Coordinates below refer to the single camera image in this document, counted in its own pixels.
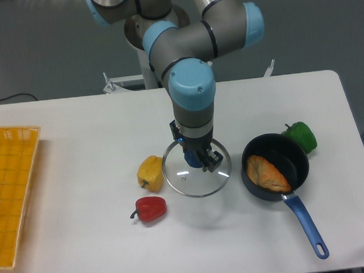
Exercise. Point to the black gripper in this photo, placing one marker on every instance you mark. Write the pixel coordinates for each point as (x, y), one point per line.
(200, 148)

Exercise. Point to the glass pot lid blue knob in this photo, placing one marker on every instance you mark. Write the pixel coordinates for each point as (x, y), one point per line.
(194, 182)

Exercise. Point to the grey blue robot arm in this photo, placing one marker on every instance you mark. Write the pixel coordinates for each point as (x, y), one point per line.
(180, 57)

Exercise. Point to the baked bread pastry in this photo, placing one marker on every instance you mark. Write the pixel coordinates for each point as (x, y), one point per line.
(264, 174)

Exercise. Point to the yellow bell pepper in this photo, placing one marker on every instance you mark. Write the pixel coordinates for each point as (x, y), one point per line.
(150, 175)

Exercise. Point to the red bell pepper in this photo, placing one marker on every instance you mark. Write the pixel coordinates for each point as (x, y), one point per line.
(150, 208)

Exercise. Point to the green bell pepper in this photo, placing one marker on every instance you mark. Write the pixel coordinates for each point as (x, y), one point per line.
(302, 135)

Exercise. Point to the yellow wicker basket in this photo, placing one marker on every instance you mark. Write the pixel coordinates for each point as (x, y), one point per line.
(18, 148)

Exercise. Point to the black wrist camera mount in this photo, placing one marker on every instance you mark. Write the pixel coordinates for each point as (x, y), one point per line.
(175, 131)

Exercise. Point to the dark pot blue handle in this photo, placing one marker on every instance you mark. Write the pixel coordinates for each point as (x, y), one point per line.
(291, 161)

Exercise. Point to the white mounting frame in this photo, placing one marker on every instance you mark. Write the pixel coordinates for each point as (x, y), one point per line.
(125, 84)

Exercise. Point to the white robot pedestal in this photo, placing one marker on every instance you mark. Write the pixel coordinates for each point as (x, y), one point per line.
(147, 67)

